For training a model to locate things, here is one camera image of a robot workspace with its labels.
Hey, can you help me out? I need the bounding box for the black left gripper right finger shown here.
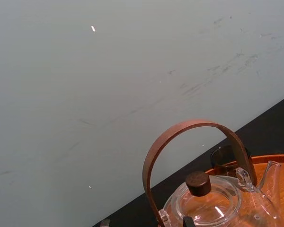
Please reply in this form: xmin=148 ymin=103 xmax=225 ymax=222
xmin=183 ymin=216 xmax=195 ymax=227

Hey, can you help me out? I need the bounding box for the smoky dark drinking glass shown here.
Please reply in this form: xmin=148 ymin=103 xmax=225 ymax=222
xmin=210 ymin=145 xmax=249 ymax=177

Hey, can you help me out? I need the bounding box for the glass lid with dark knob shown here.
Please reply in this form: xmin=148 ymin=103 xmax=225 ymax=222
xmin=175 ymin=171 xmax=242 ymax=224

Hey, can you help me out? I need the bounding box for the black table cloth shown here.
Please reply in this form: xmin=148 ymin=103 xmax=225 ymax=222
xmin=91 ymin=92 xmax=284 ymax=227

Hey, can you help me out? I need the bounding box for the glass teapot with wooden handle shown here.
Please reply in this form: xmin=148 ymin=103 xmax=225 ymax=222
xmin=142 ymin=119 xmax=282 ymax=227

